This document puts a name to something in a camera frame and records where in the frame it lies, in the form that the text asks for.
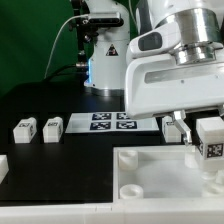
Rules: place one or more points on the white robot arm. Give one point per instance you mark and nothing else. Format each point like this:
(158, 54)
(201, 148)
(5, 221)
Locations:
(200, 23)

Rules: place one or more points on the white sheet with fiducial tags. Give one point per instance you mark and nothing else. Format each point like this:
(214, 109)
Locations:
(99, 122)

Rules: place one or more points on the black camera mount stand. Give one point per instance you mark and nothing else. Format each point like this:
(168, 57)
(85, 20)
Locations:
(85, 33)

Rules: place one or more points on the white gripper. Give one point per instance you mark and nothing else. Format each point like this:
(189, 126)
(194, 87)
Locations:
(156, 85)

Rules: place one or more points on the white square tabletop tray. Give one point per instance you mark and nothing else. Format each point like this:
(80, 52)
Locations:
(161, 172)

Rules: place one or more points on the white front fence bar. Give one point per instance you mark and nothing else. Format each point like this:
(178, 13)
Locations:
(201, 211)

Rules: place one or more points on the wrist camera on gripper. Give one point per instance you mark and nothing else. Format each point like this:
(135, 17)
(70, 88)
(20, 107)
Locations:
(153, 43)

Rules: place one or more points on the white block left edge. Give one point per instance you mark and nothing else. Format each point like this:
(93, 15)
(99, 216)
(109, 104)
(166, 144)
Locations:
(3, 167)

